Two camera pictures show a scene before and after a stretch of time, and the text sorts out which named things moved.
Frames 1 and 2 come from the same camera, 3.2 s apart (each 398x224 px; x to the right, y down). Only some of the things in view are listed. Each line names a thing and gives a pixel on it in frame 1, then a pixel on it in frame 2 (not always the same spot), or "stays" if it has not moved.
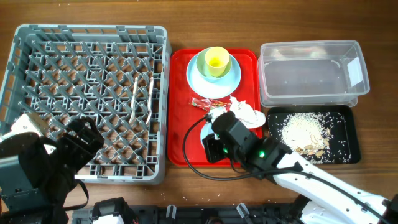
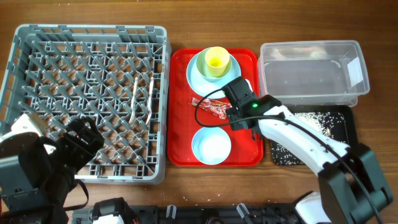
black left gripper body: (73, 154) stays
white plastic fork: (148, 106) stays
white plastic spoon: (134, 99) stays
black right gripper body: (217, 150) -> (233, 113)
